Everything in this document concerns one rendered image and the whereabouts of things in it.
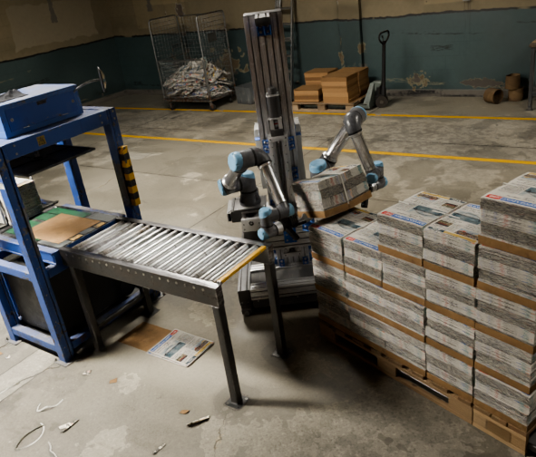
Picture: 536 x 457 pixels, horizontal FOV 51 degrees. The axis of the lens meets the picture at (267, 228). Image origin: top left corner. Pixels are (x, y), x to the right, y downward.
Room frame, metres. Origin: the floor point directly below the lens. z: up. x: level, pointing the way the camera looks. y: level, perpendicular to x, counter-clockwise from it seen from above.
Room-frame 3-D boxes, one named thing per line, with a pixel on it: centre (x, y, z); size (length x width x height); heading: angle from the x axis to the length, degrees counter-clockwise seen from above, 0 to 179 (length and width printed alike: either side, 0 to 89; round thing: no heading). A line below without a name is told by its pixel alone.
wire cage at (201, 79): (11.17, 0.94, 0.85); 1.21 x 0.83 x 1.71; 53
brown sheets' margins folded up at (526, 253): (2.17, -1.14, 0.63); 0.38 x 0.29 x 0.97; 125
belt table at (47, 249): (3.83, 1.49, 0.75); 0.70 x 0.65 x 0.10; 53
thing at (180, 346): (3.24, 0.71, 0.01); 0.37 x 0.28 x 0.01; 53
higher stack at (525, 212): (2.17, -1.14, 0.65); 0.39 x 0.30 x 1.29; 125
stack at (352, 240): (2.77, -0.73, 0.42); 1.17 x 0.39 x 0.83; 35
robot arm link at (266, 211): (3.10, -0.02, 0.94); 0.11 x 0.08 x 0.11; 112
